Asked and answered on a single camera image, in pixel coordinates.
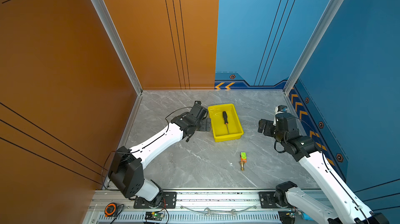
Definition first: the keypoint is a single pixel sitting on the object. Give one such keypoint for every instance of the blue cylinder object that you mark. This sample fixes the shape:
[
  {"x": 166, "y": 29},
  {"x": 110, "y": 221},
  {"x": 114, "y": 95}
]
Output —
[{"x": 306, "y": 217}]

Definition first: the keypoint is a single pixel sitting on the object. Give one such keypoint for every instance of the orange black tape measure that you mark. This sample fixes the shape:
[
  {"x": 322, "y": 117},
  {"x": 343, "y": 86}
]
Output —
[{"x": 111, "y": 209}]

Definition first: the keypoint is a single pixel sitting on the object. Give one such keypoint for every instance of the yellow plastic bin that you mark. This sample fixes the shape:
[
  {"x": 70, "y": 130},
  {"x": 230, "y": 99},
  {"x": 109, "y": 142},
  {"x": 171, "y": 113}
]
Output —
[{"x": 218, "y": 127}]

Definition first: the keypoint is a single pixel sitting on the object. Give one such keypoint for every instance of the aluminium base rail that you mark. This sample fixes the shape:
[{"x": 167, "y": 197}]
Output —
[{"x": 201, "y": 206}]

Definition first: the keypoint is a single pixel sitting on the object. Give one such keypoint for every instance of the green orange brass small part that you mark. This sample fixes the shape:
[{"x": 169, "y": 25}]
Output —
[{"x": 243, "y": 160}]

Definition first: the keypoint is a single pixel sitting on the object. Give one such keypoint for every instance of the green circuit board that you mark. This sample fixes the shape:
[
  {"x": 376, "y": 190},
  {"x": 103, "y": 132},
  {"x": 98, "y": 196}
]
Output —
[{"x": 154, "y": 216}]

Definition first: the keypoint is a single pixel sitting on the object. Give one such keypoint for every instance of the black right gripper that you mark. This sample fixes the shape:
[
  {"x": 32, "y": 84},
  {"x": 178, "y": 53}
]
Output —
[{"x": 269, "y": 125}]

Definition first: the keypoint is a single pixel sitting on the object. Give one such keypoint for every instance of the aluminium corner post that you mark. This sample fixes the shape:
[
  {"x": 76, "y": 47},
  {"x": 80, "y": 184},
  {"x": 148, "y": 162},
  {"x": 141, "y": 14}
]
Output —
[
  {"x": 109, "y": 26},
  {"x": 325, "y": 20}
]

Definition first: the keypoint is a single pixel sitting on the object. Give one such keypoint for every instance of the black handled screwdriver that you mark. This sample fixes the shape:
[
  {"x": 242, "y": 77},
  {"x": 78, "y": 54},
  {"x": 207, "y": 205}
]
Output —
[{"x": 225, "y": 117}]

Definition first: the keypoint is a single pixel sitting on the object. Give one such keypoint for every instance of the aluminium corner post left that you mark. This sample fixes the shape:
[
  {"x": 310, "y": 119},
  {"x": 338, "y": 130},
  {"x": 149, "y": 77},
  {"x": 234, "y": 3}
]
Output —
[{"x": 109, "y": 26}]

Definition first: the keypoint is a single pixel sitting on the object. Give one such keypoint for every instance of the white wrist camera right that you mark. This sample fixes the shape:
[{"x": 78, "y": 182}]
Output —
[{"x": 278, "y": 110}]

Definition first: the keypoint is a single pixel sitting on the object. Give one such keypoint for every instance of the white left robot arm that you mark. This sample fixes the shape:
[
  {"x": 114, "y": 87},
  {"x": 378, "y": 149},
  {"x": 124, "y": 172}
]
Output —
[{"x": 128, "y": 164}]

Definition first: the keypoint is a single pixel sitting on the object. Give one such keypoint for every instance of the aluminium corner post right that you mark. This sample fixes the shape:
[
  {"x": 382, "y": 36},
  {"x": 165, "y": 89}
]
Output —
[{"x": 325, "y": 20}]

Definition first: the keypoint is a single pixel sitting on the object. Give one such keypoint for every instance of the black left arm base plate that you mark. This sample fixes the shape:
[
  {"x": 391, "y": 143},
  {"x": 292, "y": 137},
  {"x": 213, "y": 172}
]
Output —
[{"x": 168, "y": 199}]

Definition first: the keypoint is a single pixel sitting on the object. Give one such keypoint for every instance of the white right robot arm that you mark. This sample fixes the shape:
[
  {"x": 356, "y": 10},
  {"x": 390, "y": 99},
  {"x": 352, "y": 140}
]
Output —
[{"x": 346, "y": 207}]

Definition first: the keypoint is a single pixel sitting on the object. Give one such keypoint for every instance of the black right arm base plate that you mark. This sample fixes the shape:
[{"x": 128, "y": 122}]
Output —
[{"x": 267, "y": 199}]

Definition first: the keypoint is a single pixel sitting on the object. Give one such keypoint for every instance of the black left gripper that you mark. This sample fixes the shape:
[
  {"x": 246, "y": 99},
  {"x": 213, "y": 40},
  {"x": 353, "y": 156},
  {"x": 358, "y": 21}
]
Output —
[{"x": 206, "y": 125}]

